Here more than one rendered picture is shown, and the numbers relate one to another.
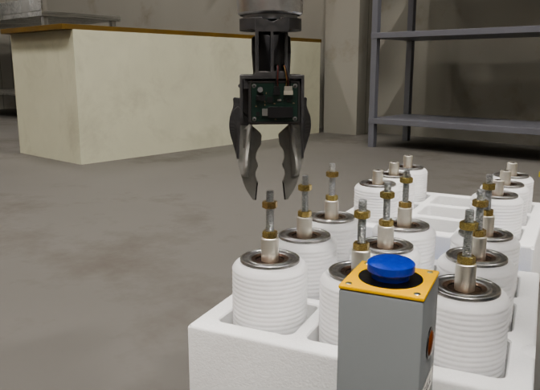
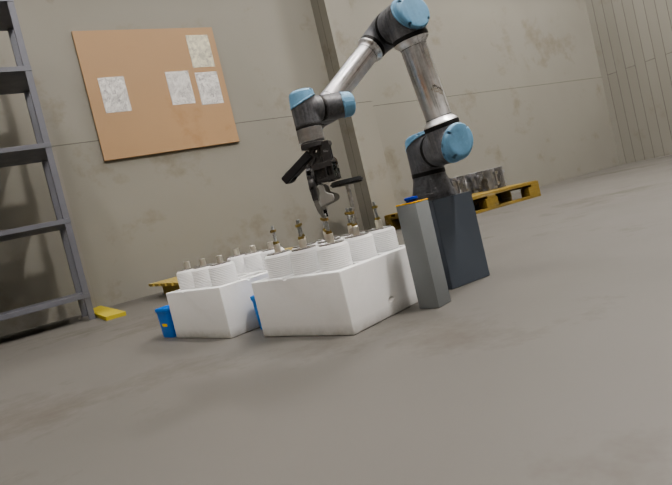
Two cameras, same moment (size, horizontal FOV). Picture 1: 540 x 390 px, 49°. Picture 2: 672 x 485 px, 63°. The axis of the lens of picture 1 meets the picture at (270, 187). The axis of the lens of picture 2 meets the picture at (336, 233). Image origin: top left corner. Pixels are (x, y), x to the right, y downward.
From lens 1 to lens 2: 151 cm
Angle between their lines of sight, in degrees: 72
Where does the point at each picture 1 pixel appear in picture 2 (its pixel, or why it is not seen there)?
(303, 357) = (374, 261)
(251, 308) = (346, 258)
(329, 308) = (365, 245)
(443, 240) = not seen: hidden behind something
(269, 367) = (367, 272)
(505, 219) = not seen: hidden behind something
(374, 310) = (422, 205)
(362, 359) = (424, 221)
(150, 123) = not seen: outside the picture
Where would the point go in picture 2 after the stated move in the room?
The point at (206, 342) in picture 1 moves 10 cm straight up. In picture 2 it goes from (347, 275) to (338, 239)
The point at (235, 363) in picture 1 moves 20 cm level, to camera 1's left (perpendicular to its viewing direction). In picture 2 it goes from (357, 278) to (337, 293)
